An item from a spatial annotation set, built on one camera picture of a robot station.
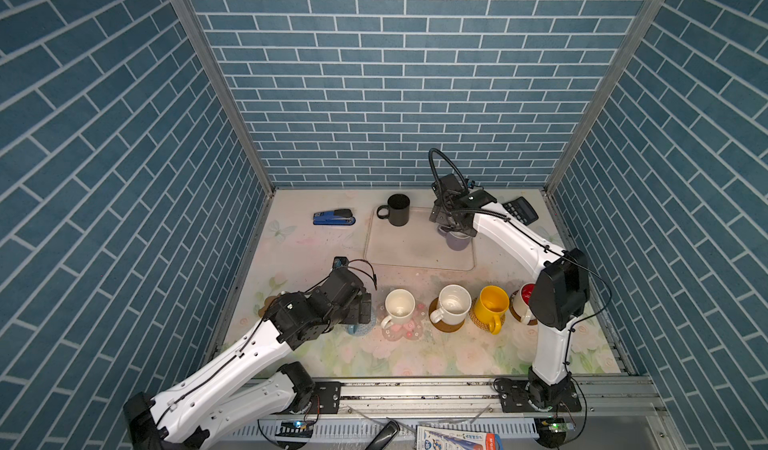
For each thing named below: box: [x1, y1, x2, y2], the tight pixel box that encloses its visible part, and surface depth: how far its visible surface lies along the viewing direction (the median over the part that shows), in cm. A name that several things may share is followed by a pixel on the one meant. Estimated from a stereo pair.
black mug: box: [376, 194, 410, 227], surface depth 107 cm
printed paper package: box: [416, 426, 505, 450], surface depth 69 cm
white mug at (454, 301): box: [430, 284, 472, 325], surface depth 84 cm
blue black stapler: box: [312, 208, 356, 225], surface depth 110 cm
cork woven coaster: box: [469, 298, 491, 332], surface depth 88 cm
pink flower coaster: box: [377, 302, 428, 341], surface depth 86 cm
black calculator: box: [502, 196, 539, 226], surface depth 114 cm
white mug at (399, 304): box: [381, 288, 416, 329], surface depth 82 cm
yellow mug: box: [474, 285, 509, 335], surface depth 84 cm
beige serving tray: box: [364, 207, 475, 271], surface depth 106 cm
